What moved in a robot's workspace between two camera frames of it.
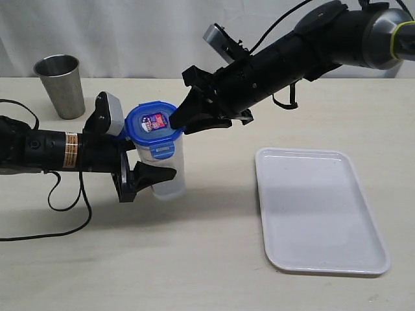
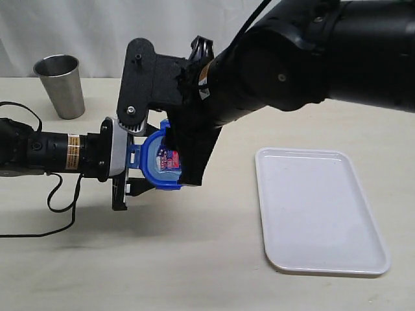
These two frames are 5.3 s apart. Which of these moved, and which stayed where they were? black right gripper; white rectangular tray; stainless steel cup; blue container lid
Moved: blue container lid; black right gripper
Stayed: white rectangular tray; stainless steel cup
